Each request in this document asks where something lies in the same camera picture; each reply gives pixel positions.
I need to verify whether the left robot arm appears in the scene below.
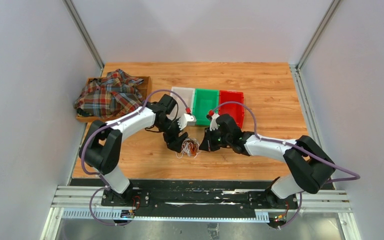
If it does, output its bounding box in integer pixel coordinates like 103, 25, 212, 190
78, 94, 196, 207

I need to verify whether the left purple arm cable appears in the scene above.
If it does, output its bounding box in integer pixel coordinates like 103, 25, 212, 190
80, 89, 191, 227

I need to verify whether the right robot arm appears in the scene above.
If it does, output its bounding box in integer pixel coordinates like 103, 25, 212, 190
199, 114, 335, 209

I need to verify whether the plaid flannel shirt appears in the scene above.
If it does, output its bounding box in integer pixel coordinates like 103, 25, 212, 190
73, 69, 145, 119

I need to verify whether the cable bundle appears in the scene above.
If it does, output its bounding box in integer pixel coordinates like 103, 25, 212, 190
175, 138, 201, 159

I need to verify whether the wooden tray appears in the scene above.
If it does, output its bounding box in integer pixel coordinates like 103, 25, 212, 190
75, 76, 152, 123

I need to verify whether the green plastic bin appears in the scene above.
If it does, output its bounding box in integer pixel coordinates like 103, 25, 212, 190
192, 88, 220, 126

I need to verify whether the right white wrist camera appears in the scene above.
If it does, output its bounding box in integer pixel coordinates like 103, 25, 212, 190
209, 113, 220, 131

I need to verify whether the white plastic bin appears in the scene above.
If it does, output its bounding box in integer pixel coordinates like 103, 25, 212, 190
168, 86, 196, 120

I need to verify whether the red plastic bin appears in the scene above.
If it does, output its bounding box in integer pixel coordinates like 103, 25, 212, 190
218, 90, 245, 128

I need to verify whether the aluminium frame rail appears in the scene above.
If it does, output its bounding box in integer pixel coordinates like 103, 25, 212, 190
41, 179, 361, 240

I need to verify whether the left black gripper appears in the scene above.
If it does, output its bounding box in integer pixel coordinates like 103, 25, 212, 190
156, 118, 189, 154

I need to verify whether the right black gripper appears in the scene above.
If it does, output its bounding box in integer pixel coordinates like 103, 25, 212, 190
199, 126, 232, 153

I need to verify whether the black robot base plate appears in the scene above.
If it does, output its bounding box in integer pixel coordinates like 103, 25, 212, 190
69, 178, 335, 220

